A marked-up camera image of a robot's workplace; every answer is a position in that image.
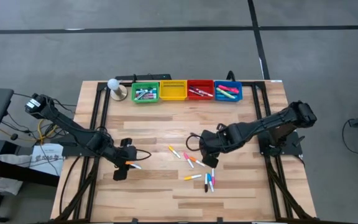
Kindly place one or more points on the white printed paper bag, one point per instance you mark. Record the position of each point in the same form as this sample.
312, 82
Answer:
47, 161

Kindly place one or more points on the red plastic basket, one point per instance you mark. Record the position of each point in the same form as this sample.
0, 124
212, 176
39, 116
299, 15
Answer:
200, 83

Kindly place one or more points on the teal Expo marker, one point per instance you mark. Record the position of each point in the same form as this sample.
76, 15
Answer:
149, 90

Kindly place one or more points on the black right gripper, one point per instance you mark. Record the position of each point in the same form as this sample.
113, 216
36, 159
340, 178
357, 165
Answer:
216, 143

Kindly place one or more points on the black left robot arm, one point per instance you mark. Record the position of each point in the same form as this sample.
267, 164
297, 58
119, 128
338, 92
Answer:
70, 127

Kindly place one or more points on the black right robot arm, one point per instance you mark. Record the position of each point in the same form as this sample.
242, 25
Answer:
259, 126

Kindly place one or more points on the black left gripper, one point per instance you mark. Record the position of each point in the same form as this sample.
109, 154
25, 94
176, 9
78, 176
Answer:
126, 154

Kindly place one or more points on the yellow plastic basket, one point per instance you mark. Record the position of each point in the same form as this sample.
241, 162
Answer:
172, 91

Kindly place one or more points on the black aluminium table frame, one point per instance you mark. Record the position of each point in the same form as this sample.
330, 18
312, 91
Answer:
273, 186
93, 183

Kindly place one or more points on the purple cap small marker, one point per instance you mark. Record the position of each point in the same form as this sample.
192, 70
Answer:
194, 92

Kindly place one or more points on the white tape strip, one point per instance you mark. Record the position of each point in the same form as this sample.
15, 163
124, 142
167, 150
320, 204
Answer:
275, 81

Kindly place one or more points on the light green highlighter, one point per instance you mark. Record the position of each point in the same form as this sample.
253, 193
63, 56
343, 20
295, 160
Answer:
225, 94

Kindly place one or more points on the black table clamp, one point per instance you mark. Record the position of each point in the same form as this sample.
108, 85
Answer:
219, 221
134, 221

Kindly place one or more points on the black power strip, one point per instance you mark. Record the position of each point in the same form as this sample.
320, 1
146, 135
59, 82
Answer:
148, 77

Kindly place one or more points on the pink red highlighter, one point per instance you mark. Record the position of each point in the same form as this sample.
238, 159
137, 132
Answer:
234, 92

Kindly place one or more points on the green plastic basket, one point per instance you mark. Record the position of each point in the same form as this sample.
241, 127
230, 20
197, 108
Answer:
145, 101

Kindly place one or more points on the red cap small marker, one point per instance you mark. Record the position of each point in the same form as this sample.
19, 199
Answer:
204, 92

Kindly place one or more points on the black desk crossbar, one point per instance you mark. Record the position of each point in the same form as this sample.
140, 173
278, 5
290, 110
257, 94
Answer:
17, 172

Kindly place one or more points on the dark green Expo marker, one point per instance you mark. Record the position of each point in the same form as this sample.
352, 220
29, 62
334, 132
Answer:
140, 95

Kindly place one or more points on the cyan highlighter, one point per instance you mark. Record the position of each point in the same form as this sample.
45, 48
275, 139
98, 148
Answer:
221, 97

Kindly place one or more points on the white plastic bag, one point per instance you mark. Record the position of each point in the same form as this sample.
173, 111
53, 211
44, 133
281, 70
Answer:
5, 185

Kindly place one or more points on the blue plastic basket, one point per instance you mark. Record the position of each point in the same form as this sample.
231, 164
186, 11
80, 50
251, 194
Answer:
228, 100

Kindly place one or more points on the orange cap small marker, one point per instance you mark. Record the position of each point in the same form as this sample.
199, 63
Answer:
135, 165
196, 161

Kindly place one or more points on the white bulb brass lamp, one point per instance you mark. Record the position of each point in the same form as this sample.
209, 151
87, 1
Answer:
113, 84

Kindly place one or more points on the dark red Expo marker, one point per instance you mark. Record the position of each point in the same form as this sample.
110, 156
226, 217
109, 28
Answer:
150, 97

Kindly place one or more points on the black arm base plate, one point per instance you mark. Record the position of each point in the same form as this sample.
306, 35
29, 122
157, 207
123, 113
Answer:
292, 146
70, 151

